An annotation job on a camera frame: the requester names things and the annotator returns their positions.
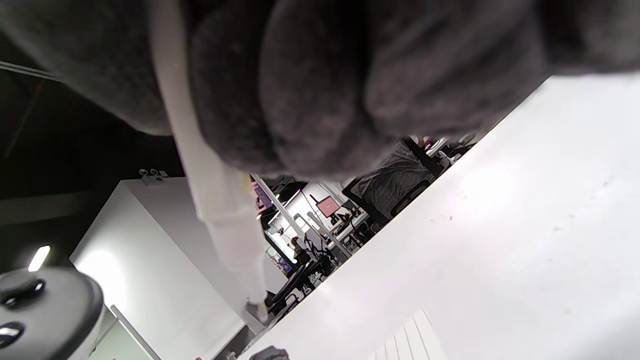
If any person's left hand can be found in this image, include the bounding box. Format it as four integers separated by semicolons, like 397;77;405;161
249;346;291;360

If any black mesh office chair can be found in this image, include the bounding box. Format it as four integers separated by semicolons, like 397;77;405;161
344;140;437;222

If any pink lit monitor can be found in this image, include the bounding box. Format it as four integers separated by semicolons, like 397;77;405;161
316;196;342;219

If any white correction pen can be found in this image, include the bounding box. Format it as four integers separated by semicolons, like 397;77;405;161
149;0;269;323

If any white lined text paper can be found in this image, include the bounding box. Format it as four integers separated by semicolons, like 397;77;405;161
372;308;449;360

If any black and white controller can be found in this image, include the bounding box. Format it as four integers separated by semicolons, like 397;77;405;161
0;267;105;360

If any person's right hand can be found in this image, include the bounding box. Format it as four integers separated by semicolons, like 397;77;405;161
0;0;640;181

